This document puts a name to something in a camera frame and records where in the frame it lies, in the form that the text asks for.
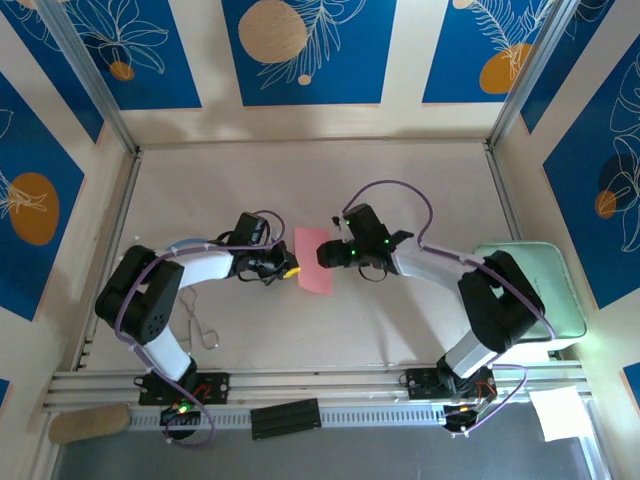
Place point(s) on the blue floral wall panel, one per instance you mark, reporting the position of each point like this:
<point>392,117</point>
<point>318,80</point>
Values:
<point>45,260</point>
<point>575,240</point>
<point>460,50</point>
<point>165,85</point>
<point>350,75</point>
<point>55,75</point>
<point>565,65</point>

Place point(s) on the oval cork block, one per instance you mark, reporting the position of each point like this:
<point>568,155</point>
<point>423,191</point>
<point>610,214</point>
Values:
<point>90,424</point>

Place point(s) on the aluminium table edge rail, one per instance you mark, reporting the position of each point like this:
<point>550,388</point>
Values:
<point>505,200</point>
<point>122,200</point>

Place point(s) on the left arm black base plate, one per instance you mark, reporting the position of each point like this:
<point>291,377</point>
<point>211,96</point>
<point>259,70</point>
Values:
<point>215,387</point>

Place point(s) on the aluminium frame post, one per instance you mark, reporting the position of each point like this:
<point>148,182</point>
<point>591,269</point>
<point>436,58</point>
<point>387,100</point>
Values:
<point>530,75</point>
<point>90,75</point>

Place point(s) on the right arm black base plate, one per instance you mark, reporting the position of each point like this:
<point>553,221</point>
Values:
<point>422,382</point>

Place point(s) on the mint green zip pouch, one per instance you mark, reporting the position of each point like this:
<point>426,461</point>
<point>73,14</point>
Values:
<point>565,300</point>

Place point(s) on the white paper note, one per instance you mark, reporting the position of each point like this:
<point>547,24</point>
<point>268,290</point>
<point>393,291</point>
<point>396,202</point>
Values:
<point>560,412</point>

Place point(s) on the blue tube stethoscope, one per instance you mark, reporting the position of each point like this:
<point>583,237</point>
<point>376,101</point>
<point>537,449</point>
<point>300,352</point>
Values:
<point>187,242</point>

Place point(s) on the black ribbed block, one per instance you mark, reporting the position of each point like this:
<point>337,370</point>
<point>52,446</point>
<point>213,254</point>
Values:
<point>285,419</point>

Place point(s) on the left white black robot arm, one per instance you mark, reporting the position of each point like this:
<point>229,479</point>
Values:
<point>165,352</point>

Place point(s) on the pink paper sheet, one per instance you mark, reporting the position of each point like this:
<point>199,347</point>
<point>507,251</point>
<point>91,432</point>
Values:
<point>310,280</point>

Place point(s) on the silver metal forceps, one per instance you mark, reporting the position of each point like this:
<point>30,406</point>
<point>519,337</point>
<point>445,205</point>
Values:
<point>216,345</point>

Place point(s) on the aluminium mounting rail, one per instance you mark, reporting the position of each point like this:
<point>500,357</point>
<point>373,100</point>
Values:
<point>320,382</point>

